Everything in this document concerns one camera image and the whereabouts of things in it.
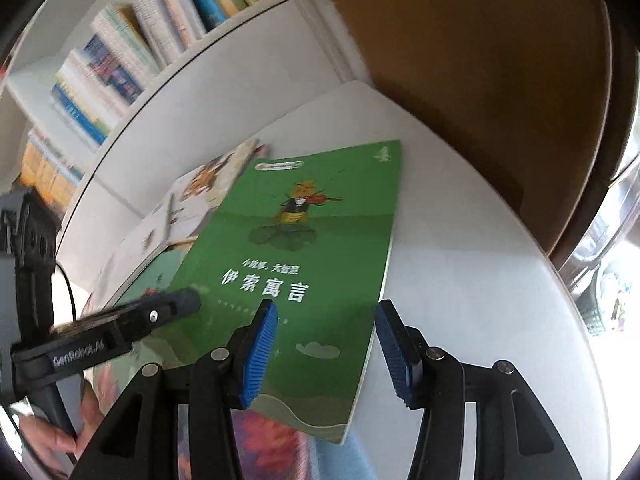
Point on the long row of shelf books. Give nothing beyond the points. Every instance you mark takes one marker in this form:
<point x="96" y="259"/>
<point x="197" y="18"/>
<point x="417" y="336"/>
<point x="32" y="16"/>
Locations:
<point x="145" y="25"/>

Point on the person's left hand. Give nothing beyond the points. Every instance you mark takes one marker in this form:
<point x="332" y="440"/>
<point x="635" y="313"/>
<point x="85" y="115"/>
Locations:
<point x="47" y="437"/>

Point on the short row of colourful books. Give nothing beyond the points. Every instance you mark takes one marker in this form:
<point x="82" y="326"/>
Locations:
<point x="50" y="170"/>

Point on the white bookshelf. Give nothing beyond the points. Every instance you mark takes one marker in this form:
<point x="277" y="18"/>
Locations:
<point x="240" y="75"/>

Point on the brown wooden cabinet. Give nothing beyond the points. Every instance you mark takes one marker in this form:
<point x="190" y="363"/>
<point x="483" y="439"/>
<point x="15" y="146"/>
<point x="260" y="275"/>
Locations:
<point x="475" y="85"/>

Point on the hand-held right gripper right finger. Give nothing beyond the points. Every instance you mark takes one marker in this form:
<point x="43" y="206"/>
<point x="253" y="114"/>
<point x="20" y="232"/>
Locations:
<point x="395" y="355"/>

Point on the floral woven mat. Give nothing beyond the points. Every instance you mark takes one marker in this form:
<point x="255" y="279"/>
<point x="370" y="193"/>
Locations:
<point x="270" y="440"/>

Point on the white book with fox picture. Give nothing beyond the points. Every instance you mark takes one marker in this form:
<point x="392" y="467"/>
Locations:
<point x="210" y="185"/>

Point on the green book with insect picture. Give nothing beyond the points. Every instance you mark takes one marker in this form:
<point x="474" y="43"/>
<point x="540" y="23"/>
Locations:
<point x="325" y="260"/>

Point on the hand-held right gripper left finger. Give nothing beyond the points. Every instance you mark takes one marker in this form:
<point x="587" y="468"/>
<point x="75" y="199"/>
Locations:
<point x="260" y="345"/>

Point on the dark mesh basket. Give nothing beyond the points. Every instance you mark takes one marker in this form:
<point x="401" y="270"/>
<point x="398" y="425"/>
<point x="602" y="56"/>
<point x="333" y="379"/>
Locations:
<point x="597" y="310"/>

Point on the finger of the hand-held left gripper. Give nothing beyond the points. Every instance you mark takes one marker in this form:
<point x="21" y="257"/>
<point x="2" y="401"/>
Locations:
<point x="165" y="307"/>

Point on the plain white picture book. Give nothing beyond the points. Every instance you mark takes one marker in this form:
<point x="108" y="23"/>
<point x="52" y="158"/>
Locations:
<point x="145" y="232"/>

